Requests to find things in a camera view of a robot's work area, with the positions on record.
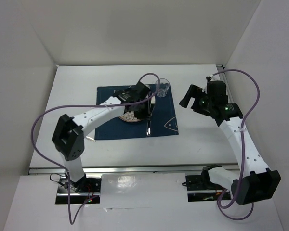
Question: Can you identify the silver fork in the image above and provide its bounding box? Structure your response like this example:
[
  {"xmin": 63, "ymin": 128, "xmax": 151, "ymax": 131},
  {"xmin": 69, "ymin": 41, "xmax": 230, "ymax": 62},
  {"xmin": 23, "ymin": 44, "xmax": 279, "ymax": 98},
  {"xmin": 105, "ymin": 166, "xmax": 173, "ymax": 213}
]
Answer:
[{"xmin": 86, "ymin": 136, "xmax": 96, "ymax": 142}]

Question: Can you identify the purple cable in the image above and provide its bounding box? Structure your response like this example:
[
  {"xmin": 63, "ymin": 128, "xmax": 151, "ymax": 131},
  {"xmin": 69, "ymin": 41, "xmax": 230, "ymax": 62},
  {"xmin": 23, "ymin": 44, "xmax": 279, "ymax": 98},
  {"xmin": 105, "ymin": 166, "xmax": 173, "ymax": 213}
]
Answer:
[
  {"xmin": 211, "ymin": 69, "xmax": 260, "ymax": 221},
  {"xmin": 30, "ymin": 73, "xmax": 161, "ymax": 226}
]

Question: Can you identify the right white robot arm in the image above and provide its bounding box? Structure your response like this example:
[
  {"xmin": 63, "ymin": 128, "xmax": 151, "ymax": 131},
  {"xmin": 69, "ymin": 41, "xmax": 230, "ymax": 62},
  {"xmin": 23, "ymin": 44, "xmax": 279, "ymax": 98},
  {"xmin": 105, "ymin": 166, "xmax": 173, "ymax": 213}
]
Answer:
[{"xmin": 179, "ymin": 81, "xmax": 281, "ymax": 205}]

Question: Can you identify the blue whale placemat cloth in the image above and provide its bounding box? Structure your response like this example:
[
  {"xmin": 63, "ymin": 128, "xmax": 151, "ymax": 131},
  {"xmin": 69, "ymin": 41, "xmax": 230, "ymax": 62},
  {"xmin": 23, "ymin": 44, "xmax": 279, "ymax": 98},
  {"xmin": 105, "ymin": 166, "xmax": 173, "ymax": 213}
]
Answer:
[{"xmin": 94, "ymin": 86, "xmax": 179, "ymax": 140}]

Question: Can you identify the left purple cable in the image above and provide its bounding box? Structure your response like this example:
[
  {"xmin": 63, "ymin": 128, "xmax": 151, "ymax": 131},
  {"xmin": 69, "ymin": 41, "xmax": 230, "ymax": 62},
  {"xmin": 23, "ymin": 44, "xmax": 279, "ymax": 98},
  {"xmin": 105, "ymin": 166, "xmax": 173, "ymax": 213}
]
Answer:
[{"xmin": 30, "ymin": 73, "xmax": 161, "ymax": 226}]

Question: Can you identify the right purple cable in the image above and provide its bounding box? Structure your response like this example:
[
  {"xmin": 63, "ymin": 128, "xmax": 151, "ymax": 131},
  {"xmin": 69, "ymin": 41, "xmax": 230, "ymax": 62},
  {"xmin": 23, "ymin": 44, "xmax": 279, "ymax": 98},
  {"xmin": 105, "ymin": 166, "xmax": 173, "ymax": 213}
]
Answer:
[{"xmin": 211, "ymin": 69, "xmax": 260, "ymax": 221}]

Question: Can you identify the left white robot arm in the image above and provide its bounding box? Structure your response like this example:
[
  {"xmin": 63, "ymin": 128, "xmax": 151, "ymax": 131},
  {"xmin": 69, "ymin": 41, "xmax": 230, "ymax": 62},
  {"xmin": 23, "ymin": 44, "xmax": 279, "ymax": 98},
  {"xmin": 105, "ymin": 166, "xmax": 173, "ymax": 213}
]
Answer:
[{"xmin": 52, "ymin": 82, "xmax": 152, "ymax": 192}]

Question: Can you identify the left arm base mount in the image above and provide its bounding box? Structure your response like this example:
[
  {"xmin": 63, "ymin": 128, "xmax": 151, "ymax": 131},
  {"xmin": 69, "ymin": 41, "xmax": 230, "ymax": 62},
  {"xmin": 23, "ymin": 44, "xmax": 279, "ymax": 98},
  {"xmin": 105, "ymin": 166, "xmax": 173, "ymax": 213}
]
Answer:
[{"xmin": 49, "ymin": 173, "xmax": 102, "ymax": 205}]

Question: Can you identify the floral ceramic plate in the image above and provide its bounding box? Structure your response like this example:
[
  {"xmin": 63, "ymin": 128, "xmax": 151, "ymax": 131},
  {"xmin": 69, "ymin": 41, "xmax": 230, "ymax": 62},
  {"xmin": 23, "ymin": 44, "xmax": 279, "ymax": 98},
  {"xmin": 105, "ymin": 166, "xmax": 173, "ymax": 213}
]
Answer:
[{"xmin": 119, "ymin": 100, "xmax": 150, "ymax": 123}]

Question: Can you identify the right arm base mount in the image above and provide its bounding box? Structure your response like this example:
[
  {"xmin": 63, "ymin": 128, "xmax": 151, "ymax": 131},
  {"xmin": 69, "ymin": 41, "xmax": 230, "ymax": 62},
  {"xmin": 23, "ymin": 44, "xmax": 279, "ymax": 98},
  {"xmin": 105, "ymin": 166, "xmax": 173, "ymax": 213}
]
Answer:
[{"xmin": 182, "ymin": 165, "xmax": 224, "ymax": 202}]

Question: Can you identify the front aluminium rail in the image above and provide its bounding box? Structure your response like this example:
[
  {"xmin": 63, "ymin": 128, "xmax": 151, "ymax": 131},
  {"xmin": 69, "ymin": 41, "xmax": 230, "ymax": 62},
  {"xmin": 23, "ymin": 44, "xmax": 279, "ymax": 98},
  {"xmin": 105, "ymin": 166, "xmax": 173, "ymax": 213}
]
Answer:
[{"xmin": 28, "ymin": 164, "xmax": 239, "ymax": 175}]

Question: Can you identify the clear plastic cup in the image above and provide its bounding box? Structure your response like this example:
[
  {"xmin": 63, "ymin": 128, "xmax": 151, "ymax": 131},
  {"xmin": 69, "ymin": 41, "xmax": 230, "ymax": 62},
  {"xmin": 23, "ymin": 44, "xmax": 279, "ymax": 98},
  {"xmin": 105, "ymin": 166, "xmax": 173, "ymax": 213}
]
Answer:
[{"xmin": 156, "ymin": 78, "xmax": 170, "ymax": 98}]

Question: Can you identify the silver table knife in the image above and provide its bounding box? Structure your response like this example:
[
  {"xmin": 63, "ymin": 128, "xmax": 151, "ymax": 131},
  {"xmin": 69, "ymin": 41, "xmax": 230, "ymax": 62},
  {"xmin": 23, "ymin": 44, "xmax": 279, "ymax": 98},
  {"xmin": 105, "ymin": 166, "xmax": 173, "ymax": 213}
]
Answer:
[{"xmin": 146, "ymin": 96, "xmax": 156, "ymax": 137}]

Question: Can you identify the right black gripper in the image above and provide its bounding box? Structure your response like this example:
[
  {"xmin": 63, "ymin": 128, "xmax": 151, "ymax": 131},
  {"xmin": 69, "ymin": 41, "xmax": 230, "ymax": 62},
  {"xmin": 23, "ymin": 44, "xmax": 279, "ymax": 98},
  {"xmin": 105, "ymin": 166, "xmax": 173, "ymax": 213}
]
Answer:
[{"xmin": 179, "ymin": 84, "xmax": 214, "ymax": 116}]

